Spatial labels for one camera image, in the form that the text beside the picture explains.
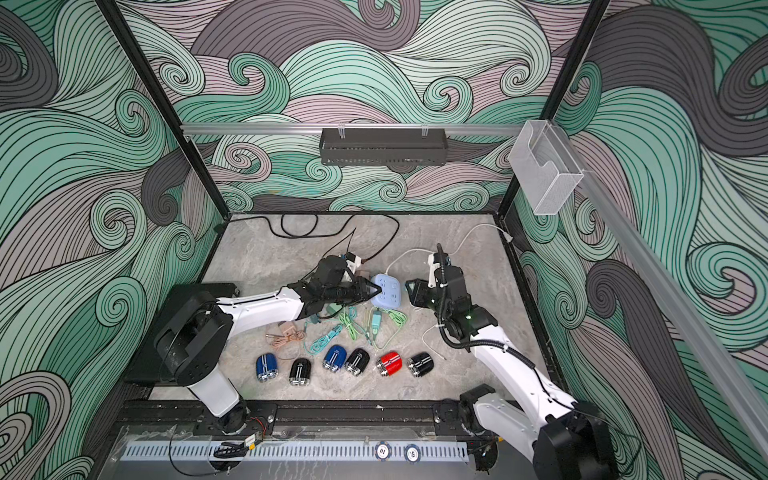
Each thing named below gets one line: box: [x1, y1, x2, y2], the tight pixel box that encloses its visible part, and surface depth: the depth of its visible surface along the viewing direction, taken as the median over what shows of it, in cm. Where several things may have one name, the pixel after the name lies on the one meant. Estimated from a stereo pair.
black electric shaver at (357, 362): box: [344, 348, 370, 376], surface depth 82 cm
